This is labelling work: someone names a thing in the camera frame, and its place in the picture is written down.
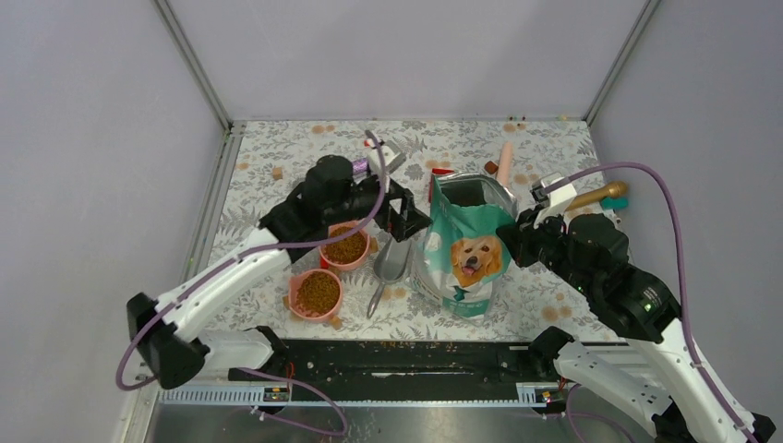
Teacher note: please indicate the metal food scoop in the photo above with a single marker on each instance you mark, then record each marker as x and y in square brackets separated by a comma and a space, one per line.
[389, 267]

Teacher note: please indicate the near pink pet bowl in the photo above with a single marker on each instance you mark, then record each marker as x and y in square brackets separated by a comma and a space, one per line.
[294, 285]

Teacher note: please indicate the teal toy block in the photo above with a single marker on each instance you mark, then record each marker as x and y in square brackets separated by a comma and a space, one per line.
[619, 203]

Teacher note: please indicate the red window brick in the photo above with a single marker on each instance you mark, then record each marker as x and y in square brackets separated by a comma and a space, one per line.
[435, 175]

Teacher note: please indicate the pink pet bowl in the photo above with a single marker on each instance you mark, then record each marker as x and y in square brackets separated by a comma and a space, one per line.
[294, 285]
[326, 264]

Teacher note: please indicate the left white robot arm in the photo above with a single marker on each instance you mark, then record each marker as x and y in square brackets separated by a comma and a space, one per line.
[166, 330]

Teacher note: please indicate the black mounting base plate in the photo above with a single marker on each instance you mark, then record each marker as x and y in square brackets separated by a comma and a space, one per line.
[399, 371]

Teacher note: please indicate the brown kibble in near bowl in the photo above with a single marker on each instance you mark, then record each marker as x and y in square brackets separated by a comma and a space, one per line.
[318, 294]

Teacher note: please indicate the brown kibble in far bowl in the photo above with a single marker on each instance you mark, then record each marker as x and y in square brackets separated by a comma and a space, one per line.
[348, 250]

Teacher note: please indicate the gold toy microphone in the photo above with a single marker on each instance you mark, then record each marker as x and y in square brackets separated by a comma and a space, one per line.
[614, 189]

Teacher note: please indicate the brown cube block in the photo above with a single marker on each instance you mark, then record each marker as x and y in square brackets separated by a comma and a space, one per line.
[491, 167]

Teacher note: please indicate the tan block by near bowl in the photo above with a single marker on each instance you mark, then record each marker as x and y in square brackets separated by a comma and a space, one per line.
[336, 323]

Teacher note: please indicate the green pet food bag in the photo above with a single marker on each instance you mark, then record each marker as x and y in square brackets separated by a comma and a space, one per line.
[459, 262]

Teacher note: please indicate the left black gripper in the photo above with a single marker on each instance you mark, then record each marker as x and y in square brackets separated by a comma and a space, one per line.
[408, 220]

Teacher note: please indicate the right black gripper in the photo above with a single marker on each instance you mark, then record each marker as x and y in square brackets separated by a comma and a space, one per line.
[520, 237]

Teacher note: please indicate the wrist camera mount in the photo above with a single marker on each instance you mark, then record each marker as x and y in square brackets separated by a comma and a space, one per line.
[553, 194]
[393, 157]

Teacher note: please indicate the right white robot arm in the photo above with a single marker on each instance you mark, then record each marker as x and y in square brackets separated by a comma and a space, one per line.
[591, 255]

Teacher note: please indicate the purple glitter toy microphone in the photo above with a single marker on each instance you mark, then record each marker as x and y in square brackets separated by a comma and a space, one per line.
[359, 166]

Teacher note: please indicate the far pink pet bowl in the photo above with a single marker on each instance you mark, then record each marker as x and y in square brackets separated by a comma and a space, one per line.
[326, 264]

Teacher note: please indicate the brown kibble in bowl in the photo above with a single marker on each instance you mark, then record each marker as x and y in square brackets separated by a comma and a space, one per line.
[318, 294]
[348, 250]

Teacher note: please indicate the floral table mat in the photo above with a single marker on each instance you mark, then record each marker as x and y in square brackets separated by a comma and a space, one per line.
[530, 300]

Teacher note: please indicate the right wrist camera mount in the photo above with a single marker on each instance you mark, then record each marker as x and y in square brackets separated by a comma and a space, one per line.
[553, 194]

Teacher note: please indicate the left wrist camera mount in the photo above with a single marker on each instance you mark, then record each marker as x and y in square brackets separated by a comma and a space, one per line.
[393, 157]

